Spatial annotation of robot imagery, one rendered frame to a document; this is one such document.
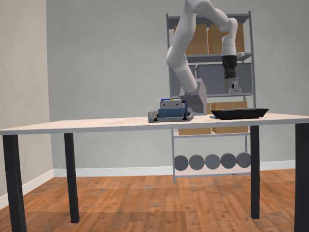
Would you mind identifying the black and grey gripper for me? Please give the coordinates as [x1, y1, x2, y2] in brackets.
[222, 46, 244, 90]

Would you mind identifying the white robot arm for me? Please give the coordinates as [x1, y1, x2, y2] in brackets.
[166, 0, 238, 93]

